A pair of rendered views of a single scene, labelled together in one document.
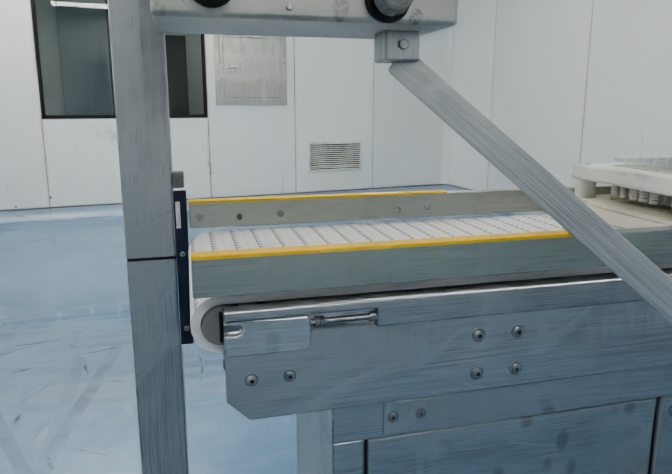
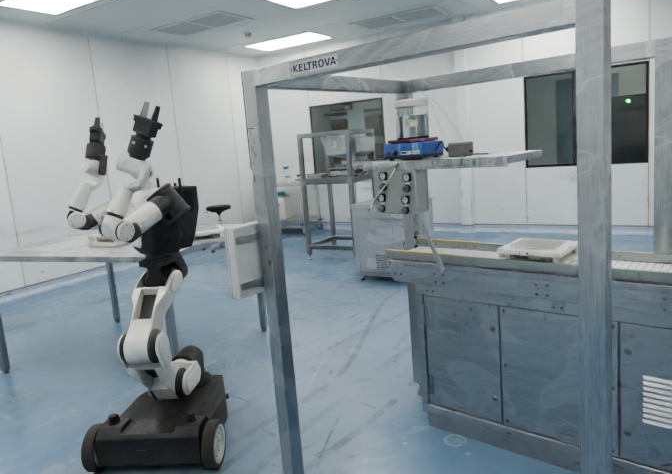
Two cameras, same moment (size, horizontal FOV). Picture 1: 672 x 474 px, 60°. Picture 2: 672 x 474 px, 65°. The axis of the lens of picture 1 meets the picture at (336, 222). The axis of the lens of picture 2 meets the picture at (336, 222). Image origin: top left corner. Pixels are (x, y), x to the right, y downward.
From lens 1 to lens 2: 207 cm
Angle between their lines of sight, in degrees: 54
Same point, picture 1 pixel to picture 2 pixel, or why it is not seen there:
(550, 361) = (451, 283)
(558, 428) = (469, 306)
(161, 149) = (412, 225)
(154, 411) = (411, 290)
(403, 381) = (420, 280)
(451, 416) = (440, 294)
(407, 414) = (430, 290)
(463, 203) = (485, 246)
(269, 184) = not seen: outside the picture
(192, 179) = (632, 210)
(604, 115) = not seen: outside the picture
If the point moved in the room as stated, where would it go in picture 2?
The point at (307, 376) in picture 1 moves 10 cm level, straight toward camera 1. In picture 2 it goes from (403, 275) to (388, 279)
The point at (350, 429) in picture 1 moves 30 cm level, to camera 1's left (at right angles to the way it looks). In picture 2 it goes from (419, 291) to (376, 280)
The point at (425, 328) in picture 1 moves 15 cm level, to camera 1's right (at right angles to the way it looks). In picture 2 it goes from (424, 270) to (450, 275)
